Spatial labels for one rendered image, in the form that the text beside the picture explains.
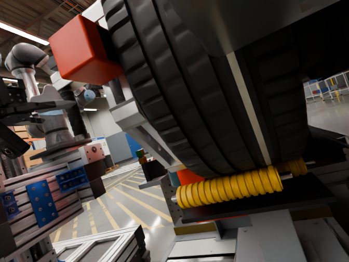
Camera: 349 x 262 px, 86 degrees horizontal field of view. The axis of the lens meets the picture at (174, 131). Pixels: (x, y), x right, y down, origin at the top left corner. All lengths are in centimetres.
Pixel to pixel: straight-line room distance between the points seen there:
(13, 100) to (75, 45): 23
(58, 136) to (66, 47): 87
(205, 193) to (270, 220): 20
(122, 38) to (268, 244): 59
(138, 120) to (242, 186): 27
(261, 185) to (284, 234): 20
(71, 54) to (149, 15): 13
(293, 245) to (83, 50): 63
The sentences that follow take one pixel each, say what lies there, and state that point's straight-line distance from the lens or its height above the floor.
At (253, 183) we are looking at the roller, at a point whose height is 52.
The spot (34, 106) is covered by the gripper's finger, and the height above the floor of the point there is 83.
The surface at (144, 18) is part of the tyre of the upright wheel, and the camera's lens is 31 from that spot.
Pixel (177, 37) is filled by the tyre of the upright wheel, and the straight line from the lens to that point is 28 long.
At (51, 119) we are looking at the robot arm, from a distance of 120.
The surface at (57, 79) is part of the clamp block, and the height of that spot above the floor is 93.
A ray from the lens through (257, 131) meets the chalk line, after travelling 32.
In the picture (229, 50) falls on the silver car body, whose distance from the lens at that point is 22.
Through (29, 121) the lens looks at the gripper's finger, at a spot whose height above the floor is 82.
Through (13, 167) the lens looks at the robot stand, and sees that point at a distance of 113.
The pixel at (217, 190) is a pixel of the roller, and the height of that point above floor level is 52.
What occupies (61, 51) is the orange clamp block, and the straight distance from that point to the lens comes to 35.
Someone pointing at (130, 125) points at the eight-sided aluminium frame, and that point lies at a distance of 39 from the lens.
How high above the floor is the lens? 68
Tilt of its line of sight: 1 degrees up
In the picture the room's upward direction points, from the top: 19 degrees counter-clockwise
